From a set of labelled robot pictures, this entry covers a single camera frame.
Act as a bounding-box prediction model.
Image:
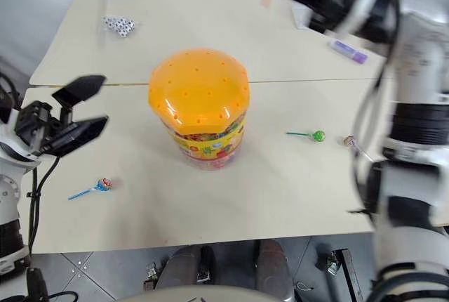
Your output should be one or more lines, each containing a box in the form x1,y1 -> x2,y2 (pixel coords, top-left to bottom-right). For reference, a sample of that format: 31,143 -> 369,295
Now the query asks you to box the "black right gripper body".
305,0 -> 357,33

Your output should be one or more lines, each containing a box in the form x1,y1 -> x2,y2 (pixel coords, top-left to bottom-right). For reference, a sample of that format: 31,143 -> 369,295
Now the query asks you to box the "bag of black-white candies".
100,15 -> 138,40

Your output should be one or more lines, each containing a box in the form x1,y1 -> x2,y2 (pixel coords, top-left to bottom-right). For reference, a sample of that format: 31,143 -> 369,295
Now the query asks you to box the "lollipop with clear stick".
342,135 -> 375,163

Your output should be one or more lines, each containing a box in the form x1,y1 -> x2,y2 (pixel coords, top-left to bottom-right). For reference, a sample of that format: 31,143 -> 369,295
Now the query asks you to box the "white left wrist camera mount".
0,107 -> 43,170

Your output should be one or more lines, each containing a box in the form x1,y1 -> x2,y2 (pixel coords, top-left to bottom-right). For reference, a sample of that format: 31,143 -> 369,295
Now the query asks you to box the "lollipop with blue stick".
67,176 -> 115,201

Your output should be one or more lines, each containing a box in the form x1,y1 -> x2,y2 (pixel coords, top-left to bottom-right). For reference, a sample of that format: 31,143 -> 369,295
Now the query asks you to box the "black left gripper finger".
43,116 -> 109,157
51,74 -> 107,126

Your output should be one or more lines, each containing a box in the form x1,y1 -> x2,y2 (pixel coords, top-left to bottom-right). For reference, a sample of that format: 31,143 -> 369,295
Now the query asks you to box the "green lollipop with green stick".
286,129 -> 327,143

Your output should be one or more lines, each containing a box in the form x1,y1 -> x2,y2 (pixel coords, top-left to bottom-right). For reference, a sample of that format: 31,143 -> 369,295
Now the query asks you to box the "metal table leg bracket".
327,247 -> 364,302

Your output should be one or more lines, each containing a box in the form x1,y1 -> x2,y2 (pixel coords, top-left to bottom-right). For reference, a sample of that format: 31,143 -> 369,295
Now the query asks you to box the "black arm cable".
347,0 -> 403,219
27,156 -> 61,257

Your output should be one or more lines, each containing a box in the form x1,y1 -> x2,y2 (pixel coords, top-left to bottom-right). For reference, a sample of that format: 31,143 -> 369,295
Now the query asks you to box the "orange perforated jar lid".
147,47 -> 250,135

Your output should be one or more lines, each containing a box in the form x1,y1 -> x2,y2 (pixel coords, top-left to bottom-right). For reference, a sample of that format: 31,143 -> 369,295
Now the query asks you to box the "white paper card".
290,6 -> 311,31

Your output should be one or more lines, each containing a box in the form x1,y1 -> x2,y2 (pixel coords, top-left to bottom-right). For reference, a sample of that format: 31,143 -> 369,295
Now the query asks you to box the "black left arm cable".
27,156 -> 61,257

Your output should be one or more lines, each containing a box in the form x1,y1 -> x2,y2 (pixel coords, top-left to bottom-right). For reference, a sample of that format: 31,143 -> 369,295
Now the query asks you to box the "purple and white glue stick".
327,39 -> 369,65

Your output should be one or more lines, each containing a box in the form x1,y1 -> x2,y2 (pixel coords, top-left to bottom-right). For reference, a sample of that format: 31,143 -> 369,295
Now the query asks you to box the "clear colourful candy jar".
168,111 -> 248,171

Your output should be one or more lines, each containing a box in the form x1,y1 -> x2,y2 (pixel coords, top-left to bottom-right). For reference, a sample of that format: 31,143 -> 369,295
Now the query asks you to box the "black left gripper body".
13,100 -> 62,156

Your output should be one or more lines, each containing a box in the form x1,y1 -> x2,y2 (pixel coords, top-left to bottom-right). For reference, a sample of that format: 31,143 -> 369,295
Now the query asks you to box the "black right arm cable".
347,0 -> 403,219

